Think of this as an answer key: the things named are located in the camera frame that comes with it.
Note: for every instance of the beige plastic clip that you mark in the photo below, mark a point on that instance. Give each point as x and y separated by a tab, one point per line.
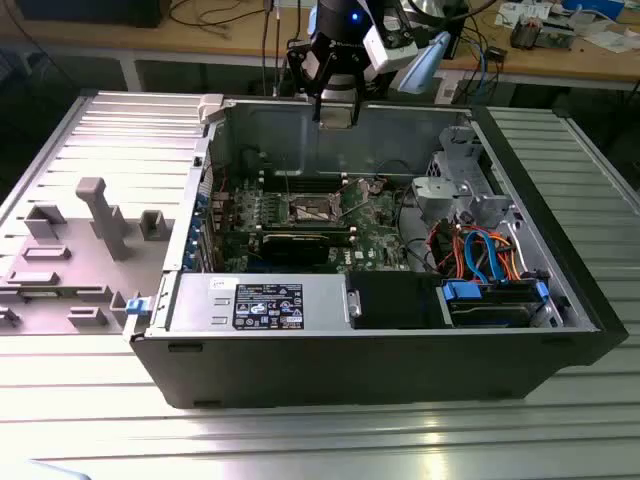
210	107

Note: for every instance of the blue plastic latch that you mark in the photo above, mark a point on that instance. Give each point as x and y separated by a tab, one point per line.
137	306

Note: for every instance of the hard disk in blue carrier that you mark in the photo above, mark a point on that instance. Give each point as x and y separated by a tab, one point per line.
492	306

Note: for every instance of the green motherboard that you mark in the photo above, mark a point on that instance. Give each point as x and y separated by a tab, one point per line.
372	240

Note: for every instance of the silver power supply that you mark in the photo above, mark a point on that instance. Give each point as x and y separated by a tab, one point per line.
200	300

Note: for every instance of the wooden desk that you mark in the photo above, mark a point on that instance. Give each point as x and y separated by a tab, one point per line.
150	42

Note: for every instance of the printed paper sheets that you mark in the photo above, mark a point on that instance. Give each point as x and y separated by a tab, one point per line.
510	12

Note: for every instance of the grey metal bracket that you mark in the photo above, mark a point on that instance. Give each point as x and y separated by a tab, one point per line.
440	195

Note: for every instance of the blue box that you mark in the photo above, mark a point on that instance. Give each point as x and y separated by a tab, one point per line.
595	6

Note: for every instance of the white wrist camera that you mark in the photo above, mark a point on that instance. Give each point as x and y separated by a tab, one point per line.
385	52

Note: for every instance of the perforated metal drive cage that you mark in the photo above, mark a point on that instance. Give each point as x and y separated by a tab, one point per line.
457	145

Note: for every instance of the loose circuit board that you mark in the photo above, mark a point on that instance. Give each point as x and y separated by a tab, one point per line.
555	37

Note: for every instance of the blue expansion slot latch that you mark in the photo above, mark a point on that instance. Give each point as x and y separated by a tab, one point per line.
201	200
192	245
197	222
189	261

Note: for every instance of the black box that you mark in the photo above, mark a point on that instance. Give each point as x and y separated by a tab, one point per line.
90	12

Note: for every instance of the small black adapter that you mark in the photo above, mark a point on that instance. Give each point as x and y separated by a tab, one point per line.
496	53

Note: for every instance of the pale blue teach pendant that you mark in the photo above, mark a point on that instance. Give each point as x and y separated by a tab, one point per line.
425	65

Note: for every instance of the black graphics card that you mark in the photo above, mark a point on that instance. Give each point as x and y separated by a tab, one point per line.
295	250

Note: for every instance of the white paper sheet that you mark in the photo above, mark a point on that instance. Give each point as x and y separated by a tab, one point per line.
612	40

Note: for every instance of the cpu socket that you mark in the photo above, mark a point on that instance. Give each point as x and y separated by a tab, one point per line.
312	210

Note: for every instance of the black pc case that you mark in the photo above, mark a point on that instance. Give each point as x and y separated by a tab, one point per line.
350	370

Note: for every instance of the black computer tower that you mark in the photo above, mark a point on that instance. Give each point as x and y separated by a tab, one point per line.
457	42

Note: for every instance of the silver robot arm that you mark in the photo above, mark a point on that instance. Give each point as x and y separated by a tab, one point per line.
440	10

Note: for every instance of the metal cpu locking lever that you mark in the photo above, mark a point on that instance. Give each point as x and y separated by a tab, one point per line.
287	189

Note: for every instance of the silver cpu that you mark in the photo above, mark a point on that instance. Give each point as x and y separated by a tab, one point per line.
338	119

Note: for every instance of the grey parts rack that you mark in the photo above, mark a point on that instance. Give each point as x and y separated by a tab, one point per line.
105	280

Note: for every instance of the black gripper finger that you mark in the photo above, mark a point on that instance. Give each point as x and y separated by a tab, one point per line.
300	70
357	70

